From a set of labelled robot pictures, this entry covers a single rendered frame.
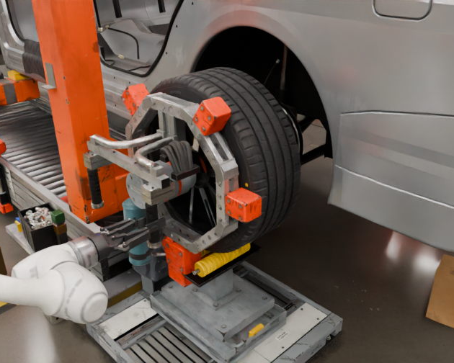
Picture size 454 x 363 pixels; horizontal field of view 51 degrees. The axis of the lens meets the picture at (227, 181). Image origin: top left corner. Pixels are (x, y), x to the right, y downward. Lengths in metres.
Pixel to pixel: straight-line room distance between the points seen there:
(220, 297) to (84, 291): 1.02
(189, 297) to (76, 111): 0.90
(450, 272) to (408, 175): 1.36
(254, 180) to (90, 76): 0.79
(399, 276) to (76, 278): 1.92
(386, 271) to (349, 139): 1.27
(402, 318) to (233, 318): 0.85
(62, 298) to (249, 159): 0.68
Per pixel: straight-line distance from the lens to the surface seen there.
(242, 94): 1.58
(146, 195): 1.40
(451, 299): 2.64
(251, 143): 1.48
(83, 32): 1.89
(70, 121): 1.92
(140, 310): 2.30
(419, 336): 2.40
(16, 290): 1.14
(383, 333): 2.37
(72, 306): 1.14
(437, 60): 1.42
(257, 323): 2.10
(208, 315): 2.02
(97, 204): 1.74
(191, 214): 1.85
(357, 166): 1.61
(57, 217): 1.94
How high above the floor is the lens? 1.58
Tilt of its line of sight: 27 degrees down
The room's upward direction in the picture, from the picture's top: 1 degrees counter-clockwise
